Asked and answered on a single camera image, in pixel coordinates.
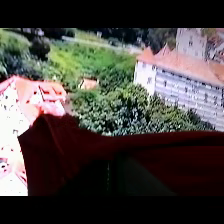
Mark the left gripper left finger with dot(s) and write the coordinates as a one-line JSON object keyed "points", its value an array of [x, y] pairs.
{"points": [[91, 183]]}

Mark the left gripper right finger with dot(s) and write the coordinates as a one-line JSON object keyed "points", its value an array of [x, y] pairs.
{"points": [[133, 181]]}

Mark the red T-shirt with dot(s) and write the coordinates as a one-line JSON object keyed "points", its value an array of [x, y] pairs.
{"points": [[166, 150]]}

